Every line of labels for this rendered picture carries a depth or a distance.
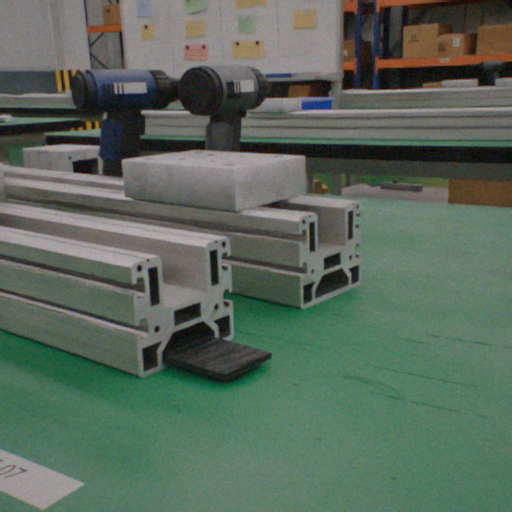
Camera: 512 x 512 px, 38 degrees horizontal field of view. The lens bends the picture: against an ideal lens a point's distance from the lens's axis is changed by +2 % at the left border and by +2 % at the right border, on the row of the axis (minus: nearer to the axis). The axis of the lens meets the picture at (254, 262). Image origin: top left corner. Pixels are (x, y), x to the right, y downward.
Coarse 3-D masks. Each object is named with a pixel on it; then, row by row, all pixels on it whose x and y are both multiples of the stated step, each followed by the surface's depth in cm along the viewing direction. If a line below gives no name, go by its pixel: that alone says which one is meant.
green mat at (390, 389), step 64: (384, 256) 84; (448, 256) 83; (256, 320) 64; (320, 320) 63; (384, 320) 62; (448, 320) 62; (0, 384) 52; (64, 384) 52; (128, 384) 51; (192, 384) 51; (256, 384) 50; (320, 384) 50; (384, 384) 50; (448, 384) 50; (0, 448) 43; (64, 448) 43; (128, 448) 43; (192, 448) 42; (256, 448) 42; (320, 448) 42; (384, 448) 41; (448, 448) 41
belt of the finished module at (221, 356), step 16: (176, 336) 58; (192, 336) 57; (208, 336) 57; (176, 352) 54; (192, 352) 54; (208, 352) 54; (224, 352) 54; (240, 352) 54; (256, 352) 54; (192, 368) 52; (208, 368) 51; (224, 368) 51; (240, 368) 51
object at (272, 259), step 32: (32, 192) 90; (64, 192) 86; (96, 192) 82; (160, 224) 76; (192, 224) 74; (224, 224) 71; (256, 224) 67; (288, 224) 65; (320, 224) 72; (352, 224) 71; (224, 256) 72; (256, 256) 68; (288, 256) 66; (320, 256) 67; (352, 256) 71; (256, 288) 69; (288, 288) 66; (320, 288) 71
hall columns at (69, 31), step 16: (48, 0) 871; (64, 0) 856; (80, 0) 874; (64, 16) 881; (80, 16) 876; (64, 32) 887; (80, 32) 878; (64, 48) 893; (80, 48) 881; (64, 64) 897; (80, 64) 883; (64, 80) 884; (80, 128) 890; (96, 128) 910
